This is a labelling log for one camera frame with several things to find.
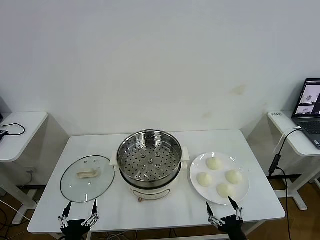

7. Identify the white floor cable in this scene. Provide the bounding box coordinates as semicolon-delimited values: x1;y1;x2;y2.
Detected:
0;198;32;222

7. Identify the black cable with adapter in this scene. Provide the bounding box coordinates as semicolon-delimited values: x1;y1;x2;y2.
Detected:
268;127;303;240

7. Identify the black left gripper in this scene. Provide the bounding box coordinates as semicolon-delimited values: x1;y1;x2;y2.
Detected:
57;199;100;240

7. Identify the white steamed baozi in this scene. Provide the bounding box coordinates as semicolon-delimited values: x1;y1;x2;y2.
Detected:
225;169;244;185
205;157;223;172
216;182;236;199
196;172;213;187

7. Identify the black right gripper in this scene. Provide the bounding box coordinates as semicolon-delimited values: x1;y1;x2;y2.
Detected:
206;195;248;240

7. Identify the cream electric cooker pot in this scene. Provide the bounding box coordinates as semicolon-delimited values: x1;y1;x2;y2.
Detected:
109;146;190;203

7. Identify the round white plate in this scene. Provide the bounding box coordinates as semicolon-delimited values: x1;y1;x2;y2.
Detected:
189;151;250;206

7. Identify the looped black cable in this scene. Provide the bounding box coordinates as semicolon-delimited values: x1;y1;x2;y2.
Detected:
0;122;26;137

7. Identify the white work table frame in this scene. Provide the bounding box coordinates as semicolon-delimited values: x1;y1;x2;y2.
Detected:
49;222;266;240

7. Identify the dark grey monitor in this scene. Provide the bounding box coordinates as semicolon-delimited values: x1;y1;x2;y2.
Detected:
0;96;11;120

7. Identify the white side table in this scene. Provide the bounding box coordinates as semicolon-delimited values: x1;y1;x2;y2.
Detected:
266;109;320;211
0;111;49;225

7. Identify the round glass pot lid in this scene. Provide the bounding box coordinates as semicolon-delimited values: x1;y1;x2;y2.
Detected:
59;154;116;203

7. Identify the perforated steel steamer basket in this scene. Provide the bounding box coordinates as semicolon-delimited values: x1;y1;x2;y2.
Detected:
116;128;183;187

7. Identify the grey open laptop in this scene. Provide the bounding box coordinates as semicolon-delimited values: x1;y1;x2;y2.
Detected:
291;77;320;150

